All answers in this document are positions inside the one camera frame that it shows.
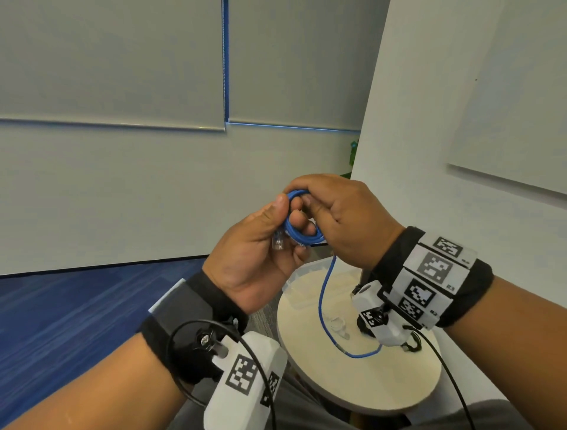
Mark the person's right hand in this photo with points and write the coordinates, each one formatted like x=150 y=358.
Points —
x=354 y=221

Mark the person's left hand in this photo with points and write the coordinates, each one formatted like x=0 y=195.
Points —
x=248 y=270

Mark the clear plastic storage bin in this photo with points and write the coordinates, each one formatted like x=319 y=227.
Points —
x=305 y=288

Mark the person's right forearm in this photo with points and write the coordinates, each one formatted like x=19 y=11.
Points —
x=518 y=350

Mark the person's left forearm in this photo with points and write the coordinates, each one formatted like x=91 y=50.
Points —
x=97 y=390

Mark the person's dark trousers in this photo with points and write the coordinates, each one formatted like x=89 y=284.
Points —
x=301 y=407

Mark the black marker wristband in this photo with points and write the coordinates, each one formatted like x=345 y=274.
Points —
x=394 y=252
x=186 y=305

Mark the large leafy green plant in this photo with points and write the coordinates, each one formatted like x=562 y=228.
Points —
x=353 y=153

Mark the small clear plastic piece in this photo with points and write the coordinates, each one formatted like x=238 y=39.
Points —
x=336 y=325

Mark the round white table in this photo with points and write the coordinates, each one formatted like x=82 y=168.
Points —
x=390 y=381

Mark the white wall whiteboard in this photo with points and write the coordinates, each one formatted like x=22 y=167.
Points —
x=518 y=97

